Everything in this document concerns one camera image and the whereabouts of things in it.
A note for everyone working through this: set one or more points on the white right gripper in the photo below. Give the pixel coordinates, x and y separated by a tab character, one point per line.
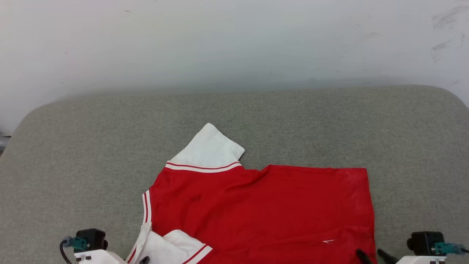
421	260

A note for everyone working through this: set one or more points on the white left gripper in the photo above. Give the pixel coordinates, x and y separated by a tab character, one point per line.
97	257

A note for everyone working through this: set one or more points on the red and white shirt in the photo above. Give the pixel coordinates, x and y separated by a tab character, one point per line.
263	212

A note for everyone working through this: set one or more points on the grey fabric sofa cushion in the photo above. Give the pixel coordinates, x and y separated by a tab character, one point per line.
110	146

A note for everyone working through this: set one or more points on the grey metal tube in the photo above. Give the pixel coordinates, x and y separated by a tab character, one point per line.
3	142

